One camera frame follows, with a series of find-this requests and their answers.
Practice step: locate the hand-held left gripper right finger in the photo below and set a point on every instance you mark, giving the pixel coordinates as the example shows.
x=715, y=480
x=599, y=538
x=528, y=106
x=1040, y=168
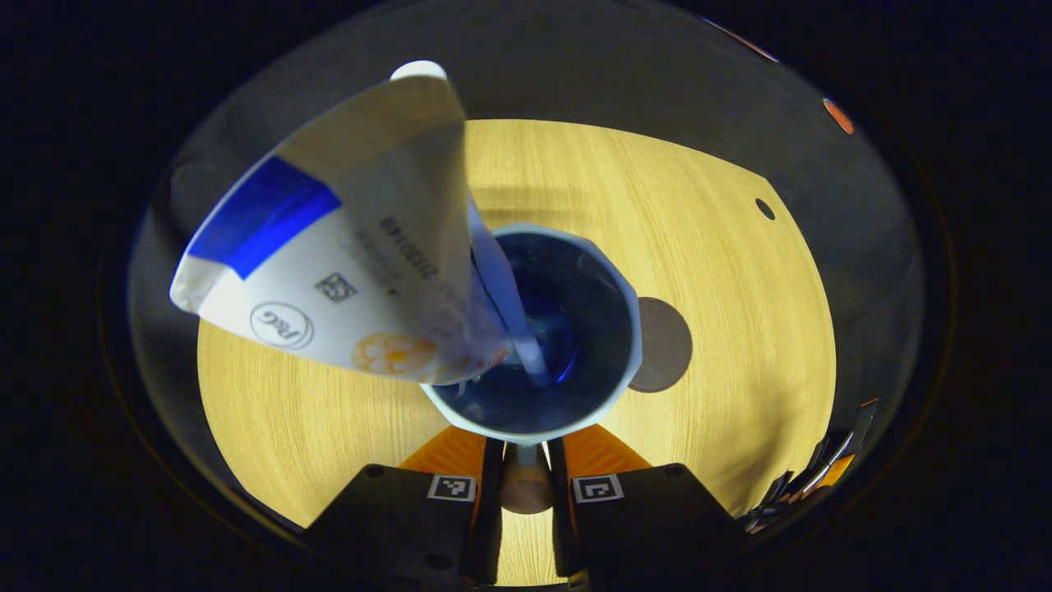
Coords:
x=649, y=518

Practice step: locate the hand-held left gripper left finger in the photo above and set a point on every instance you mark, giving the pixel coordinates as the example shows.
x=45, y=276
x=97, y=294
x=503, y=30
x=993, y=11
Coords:
x=394, y=518

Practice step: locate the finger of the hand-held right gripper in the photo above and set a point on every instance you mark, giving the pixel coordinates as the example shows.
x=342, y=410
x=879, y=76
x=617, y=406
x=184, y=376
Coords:
x=772, y=497
x=838, y=469

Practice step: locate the dark round coaster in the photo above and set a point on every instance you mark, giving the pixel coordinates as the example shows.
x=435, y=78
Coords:
x=666, y=345

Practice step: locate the white toothbrush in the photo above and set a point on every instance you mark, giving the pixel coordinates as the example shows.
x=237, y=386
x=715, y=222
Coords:
x=501, y=288

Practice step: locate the white toothpaste tube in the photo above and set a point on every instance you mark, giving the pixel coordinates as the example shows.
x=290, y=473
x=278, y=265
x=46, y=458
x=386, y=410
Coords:
x=353, y=247

